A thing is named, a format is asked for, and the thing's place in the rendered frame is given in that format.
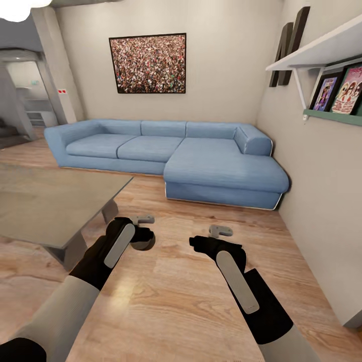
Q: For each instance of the sofa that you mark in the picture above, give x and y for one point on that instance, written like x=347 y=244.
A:
x=220 y=163

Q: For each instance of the coffee table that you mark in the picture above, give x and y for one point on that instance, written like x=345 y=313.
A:
x=50 y=207

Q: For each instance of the pillar candle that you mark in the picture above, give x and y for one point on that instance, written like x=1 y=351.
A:
x=144 y=246

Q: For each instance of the shelf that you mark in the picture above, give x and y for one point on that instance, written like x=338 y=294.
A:
x=341 y=43

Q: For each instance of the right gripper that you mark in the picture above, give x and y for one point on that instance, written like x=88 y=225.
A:
x=201 y=243

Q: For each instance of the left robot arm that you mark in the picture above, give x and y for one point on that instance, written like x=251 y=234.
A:
x=50 y=333

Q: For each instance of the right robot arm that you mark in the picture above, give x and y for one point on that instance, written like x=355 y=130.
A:
x=278 y=338

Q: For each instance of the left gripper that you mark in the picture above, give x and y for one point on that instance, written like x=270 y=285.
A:
x=143 y=234

